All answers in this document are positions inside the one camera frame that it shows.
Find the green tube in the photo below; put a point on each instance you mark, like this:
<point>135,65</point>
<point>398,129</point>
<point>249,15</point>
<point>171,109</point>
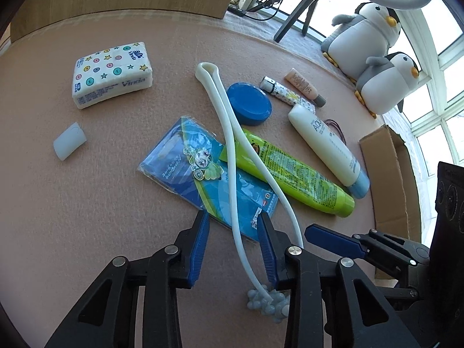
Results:
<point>300,181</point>

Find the white sunscreen bottle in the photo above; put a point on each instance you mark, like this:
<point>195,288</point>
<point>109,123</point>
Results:
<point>331,150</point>

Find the white tissue pack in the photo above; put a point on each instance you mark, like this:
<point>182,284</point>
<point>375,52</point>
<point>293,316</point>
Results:
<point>110,73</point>

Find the beige cosmetic tube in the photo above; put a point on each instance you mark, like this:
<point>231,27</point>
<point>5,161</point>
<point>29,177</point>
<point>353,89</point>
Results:
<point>305,87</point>

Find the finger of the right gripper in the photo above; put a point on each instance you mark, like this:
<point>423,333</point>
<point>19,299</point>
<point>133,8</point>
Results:
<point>334,242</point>

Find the large penguin plush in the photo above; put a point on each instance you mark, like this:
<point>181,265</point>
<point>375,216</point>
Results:
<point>369,32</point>

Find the small white plastic cap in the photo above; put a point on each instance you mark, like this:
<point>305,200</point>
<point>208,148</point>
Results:
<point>72,138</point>

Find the blue round jar lid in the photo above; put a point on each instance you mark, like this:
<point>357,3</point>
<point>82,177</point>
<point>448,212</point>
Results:
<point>250,104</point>

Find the patterned small tube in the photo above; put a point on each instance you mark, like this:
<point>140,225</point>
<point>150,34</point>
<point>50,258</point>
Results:
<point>284,94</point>

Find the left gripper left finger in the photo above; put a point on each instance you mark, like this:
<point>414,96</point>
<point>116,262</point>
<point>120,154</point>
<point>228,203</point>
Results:
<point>105,315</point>

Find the small penguin plush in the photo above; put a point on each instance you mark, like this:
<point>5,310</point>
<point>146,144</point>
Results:
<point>386,82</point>

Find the blue cartoon packet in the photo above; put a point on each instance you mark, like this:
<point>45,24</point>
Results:
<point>186,161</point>

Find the black tripod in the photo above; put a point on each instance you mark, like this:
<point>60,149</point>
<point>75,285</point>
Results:
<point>303,5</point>

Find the black camera box right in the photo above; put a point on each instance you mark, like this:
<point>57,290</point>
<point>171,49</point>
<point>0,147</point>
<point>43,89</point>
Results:
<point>448,233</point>

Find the black power strip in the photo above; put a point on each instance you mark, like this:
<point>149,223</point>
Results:
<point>236,11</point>

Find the cardboard box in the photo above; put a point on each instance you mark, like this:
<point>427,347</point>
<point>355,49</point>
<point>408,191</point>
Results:
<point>393,185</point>

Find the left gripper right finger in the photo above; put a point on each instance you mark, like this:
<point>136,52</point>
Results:
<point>328,298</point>

